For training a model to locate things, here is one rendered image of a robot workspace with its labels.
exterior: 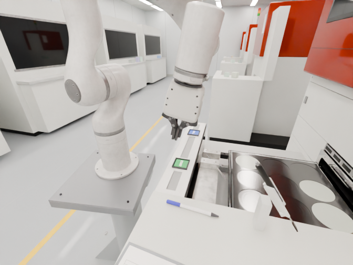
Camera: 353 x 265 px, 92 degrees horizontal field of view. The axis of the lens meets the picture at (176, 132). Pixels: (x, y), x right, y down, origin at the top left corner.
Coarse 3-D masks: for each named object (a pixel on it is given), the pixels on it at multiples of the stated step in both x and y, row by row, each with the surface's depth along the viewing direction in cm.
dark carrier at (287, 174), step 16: (272, 160) 75; (288, 160) 75; (240, 176) 66; (256, 176) 66; (272, 176) 66; (288, 176) 66; (304, 176) 66; (320, 176) 66; (240, 192) 58; (256, 192) 58; (288, 192) 58; (304, 192) 58; (336, 192) 58; (240, 208) 53; (272, 208) 53; (288, 208) 53; (304, 208) 53; (320, 224) 48
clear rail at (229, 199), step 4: (228, 152) 81; (228, 160) 75; (228, 164) 73; (228, 168) 70; (228, 172) 68; (228, 176) 66; (228, 180) 64; (228, 184) 62; (228, 188) 60; (228, 192) 58; (228, 196) 57; (228, 200) 55; (228, 204) 54
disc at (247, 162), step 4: (240, 156) 78; (244, 156) 78; (248, 156) 78; (236, 160) 75; (240, 160) 75; (244, 160) 75; (248, 160) 75; (252, 160) 75; (256, 160) 75; (240, 164) 72; (244, 164) 72; (248, 164) 72; (252, 164) 72; (248, 168) 70; (252, 168) 70
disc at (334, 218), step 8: (312, 208) 53; (320, 208) 53; (328, 208) 53; (336, 208) 53; (320, 216) 50; (328, 216) 50; (336, 216) 50; (344, 216) 50; (328, 224) 48; (336, 224) 48; (344, 224) 48; (352, 224) 48; (352, 232) 46
